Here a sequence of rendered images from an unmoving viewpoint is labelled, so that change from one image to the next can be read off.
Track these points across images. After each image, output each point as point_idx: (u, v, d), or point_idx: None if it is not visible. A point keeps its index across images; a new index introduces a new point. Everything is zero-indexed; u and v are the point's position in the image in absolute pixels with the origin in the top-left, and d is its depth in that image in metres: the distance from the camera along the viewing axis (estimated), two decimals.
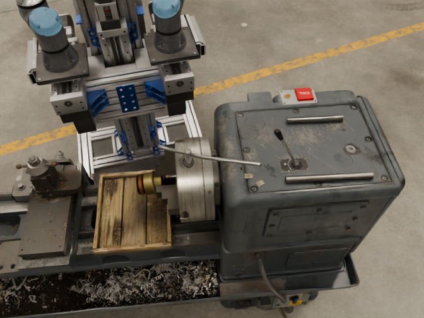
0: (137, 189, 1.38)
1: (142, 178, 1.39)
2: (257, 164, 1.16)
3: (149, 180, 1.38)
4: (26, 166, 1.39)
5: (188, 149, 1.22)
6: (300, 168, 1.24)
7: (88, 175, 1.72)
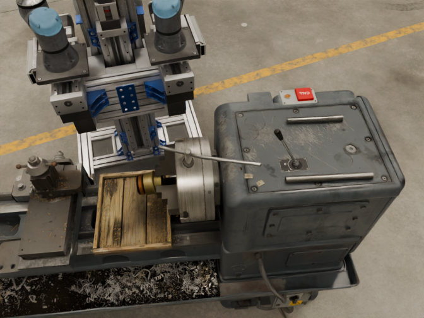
0: (137, 189, 1.38)
1: (142, 178, 1.39)
2: (257, 164, 1.16)
3: (149, 180, 1.38)
4: (26, 166, 1.39)
5: (188, 149, 1.22)
6: (300, 168, 1.24)
7: (88, 175, 1.72)
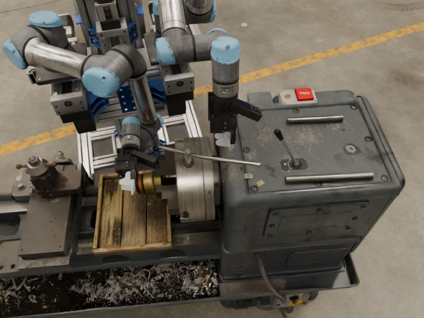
0: (137, 189, 1.38)
1: (142, 178, 1.39)
2: (257, 164, 1.16)
3: (149, 180, 1.38)
4: (26, 166, 1.39)
5: (188, 149, 1.22)
6: (300, 168, 1.24)
7: (88, 175, 1.72)
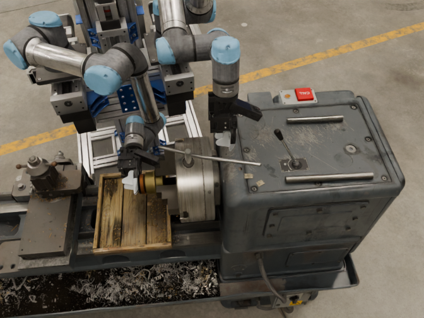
0: (139, 188, 1.38)
1: (143, 178, 1.39)
2: (257, 164, 1.16)
3: (151, 180, 1.38)
4: (26, 166, 1.39)
5: (188, 149, 1.22)
6: (300, 168, 1.24)
7: (88, 175, 1.72)
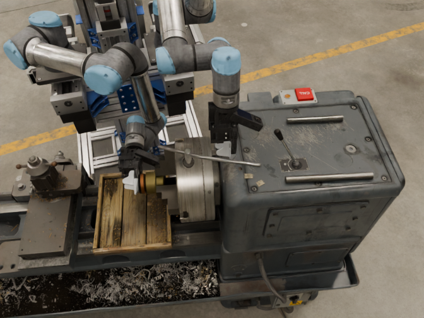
0: (139, 188, 1.38)
1: (144, 177, 1.39)
2: (256, 164, 1.15)
3: (152, 180, 1.38)
4: (26, 166, 1.39)
5: (188, 149, 1.22)
6: (300, 168, 1.24)
7: (88, 175, 1.72)
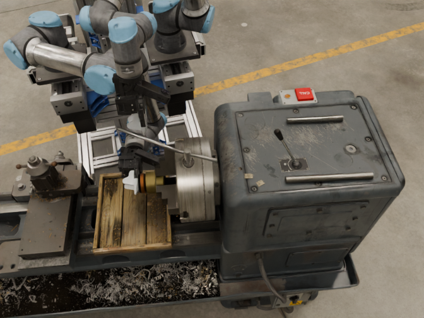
0: (139, 187, 1.38)
1: (144, 176, 1.39)
2: (120, 127, 1.20)
3: (152, 179, 1.38)
4: (26, 166, 1.39)
5: (186, 155, 1.21)
6: (300, 168, 1.24)
7: (88, 175, 1.72)
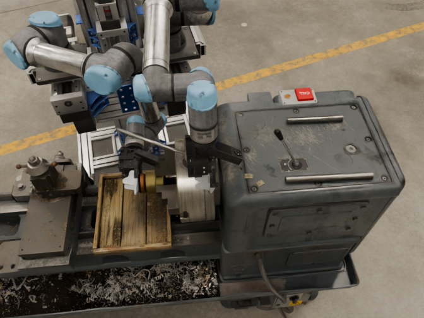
0: (139, 187, 1.38)
1: (144, 176, 1.39)
2: (120, 128, 1.20)
3: (152, 179, 1.38)
4: (26, 166, 1.39)
5: (186, 155, 1.21)
6: (300, 168, 1.24)
7: (88, 175, 1.72)
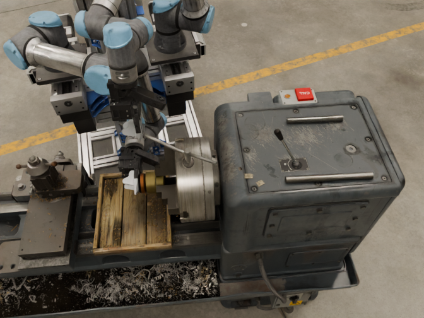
0: (139, 187, 1.38)
1: (144, 176, 1.39)
2: (122, 123, 1.21)
3: (152, 179, 1.38)
4: (26, 166, 1.39)
5: (186, 154, 1.21)
6: (300, 168, 1.24)
7: (88, 175, 1.72)
